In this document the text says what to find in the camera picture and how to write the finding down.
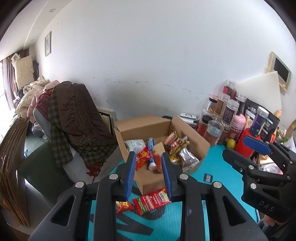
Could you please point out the brown spice jar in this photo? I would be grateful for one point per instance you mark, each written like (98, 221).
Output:
(223, 135)

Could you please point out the teal bubble mat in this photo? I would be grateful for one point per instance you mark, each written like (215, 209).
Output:
(219, 166)

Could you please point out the green plaid shirt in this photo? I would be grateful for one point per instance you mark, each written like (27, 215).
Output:
(57, 139)

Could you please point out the green sofa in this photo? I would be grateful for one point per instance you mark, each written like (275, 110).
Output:
(44, 176)

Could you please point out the wide jar brown powder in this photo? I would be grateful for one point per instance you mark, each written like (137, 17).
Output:
(214, 133)

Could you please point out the jar purple label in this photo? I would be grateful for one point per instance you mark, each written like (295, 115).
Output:
(260, 120)

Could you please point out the leaning picture frame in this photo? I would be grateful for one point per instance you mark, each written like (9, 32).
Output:
(106, 120)

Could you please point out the blue white candy tube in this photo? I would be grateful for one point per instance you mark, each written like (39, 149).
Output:
(151, 148)

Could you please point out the dark printed pouch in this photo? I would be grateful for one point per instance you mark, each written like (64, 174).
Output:
(271, 126)

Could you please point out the red brown wafer packet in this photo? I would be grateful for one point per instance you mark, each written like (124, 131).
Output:
(172, 139)

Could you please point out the red bottle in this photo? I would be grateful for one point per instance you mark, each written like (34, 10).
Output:
(245, 142)

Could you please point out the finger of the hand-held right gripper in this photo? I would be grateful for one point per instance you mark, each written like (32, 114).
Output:
(240, 161)
(256, 144)

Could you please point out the cardboard box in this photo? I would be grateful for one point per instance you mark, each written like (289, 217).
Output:
(150, 183)

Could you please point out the black pouch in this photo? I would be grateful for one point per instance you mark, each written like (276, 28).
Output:
(249, 107)

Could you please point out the white patterned bread packet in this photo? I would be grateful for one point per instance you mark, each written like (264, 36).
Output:
(135, 144)

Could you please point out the red striped cloth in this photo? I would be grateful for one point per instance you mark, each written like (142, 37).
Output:
(44, 99)

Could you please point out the pile of bedding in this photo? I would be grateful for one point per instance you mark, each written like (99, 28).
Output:
(30, 92)

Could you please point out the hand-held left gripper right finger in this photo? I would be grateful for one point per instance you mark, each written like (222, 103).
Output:
(167, 176)

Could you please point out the silver clear snack packet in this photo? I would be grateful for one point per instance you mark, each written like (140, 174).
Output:
(188, 158)

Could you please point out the stack of flat cardboard sheets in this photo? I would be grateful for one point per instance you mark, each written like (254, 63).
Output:
(11, 173)

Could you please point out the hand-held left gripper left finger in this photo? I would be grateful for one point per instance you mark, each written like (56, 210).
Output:
(130, 176)

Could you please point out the red crinkled snack packet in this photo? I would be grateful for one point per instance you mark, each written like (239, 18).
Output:
(142, 160)

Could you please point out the tall jar red label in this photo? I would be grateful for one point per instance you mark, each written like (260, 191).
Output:
(229, 88)

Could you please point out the cream wall intercom panel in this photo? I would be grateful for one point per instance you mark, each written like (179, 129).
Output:
(279, 69)

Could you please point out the clear jar brown label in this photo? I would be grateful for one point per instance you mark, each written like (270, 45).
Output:
(223, 104)

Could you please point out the clear jar dark label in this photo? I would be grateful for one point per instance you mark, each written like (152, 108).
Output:
(231, 111)

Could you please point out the red packet green end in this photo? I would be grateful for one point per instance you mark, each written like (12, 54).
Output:
(150, 201)

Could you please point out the white black device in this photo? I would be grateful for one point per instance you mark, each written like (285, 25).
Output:
(188, 116)

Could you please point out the brown curtain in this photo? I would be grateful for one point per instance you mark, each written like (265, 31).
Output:
(8, 88)

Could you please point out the small black sachet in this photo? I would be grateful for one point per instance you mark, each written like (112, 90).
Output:
(208, 178)

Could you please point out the clear jar dark contents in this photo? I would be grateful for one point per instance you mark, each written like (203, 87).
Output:
(240, 102)

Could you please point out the small jar black lid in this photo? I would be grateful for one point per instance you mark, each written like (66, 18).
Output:
(211, 104)

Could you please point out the white printed cloth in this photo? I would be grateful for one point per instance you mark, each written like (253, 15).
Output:
(76, 164)

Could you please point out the framed wall picture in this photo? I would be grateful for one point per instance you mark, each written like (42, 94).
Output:
(47, 44)

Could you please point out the pink bottle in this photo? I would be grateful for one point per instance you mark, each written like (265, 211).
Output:
(238, 125)

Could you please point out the yellow lemon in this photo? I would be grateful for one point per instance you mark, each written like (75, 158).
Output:
(230, 143)

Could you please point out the person's right hand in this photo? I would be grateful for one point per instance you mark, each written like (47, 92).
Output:
(269, 221)

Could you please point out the cream quilted cloth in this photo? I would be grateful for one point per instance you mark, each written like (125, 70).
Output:
(23, 71)

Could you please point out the white small box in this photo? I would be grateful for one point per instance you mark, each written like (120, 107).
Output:
(16, 57)

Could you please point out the small red orange packet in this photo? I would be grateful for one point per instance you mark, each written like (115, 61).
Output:
(123, 206)

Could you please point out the red powder jar dark lid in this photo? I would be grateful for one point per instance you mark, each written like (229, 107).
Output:
(204, 125)

